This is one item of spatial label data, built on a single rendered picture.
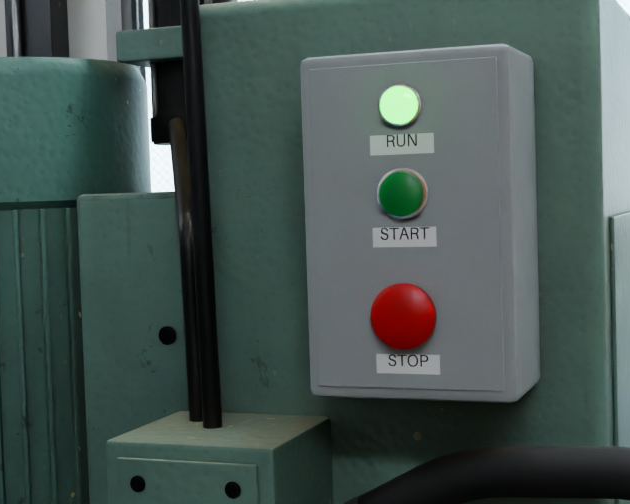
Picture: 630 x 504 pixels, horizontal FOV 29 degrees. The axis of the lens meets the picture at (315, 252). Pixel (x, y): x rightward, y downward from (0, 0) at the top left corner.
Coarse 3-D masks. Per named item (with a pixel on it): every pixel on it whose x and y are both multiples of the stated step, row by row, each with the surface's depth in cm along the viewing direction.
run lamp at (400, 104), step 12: (396, 84) 54; (408, 84) 54; (384, 96) 54; (396, 96) 54; (408, 96) 54; (384, 108) 54; (396, 108) 54; (408, 108) 54; (420, 108) 54; (384, 120) 55; (396, 120) 54; (408, 120) 54
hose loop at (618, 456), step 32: (480, 448) 57; (512, 448) 56; (544, 448) 56; (576, 448) 55; (608, 448) 55; (416, 480) 57; (448, 480) 56; (480, 480) 56; (512, 480) 55; (544, 480) 55; (576, 480) 54; (608, 480) 54
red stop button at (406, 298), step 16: (400, 288) 54; (416, 288) 54; (384, 304) 54; (400, 304) 54; (416, 304) 54; (432, 304) 54; (384, 320) 54; (400, 320) 54; (416, 320) 54; (432, 320) 54; (384, 336) 55; (400, 336) 54; (416, 336) 54
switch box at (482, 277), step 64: (320, 64) 56; (384, 64) 55; (448, 64) 54; (512, 64) 53; (320, 128) 56; (384, 128) 55; (448, 128) 54; (512, 128) 53; (320, 192) 56; (448, 192) 54; (512, 192) 53; (320, 256) 56; (384, 256) 55; (448, 256) 54; (512, 256) 54; (320, 320) 57; (448, 320) 54; (512, 320) 54; (320, 384) 57; (384, 384) 56; (448, 384) 55; (512, 384) 54
